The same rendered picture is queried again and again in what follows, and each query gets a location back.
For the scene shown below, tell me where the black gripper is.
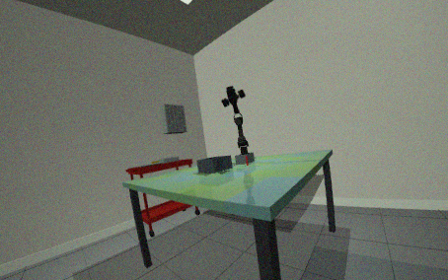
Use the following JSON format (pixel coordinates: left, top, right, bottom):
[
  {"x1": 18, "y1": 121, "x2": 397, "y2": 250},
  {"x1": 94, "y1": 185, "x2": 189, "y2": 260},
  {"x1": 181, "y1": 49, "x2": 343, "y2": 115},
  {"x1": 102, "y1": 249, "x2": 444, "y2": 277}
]
[{"x1": 221, "y1": 90, "x2": 246, "y2": 107}]

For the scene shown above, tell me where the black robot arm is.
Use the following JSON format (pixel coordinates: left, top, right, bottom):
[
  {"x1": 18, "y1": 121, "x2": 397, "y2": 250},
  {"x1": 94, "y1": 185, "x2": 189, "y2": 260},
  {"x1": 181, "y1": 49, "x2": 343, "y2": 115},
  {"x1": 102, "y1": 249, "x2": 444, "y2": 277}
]
[{"x1": 226, "y1": 86, "x2": 249, "y2": 155}]

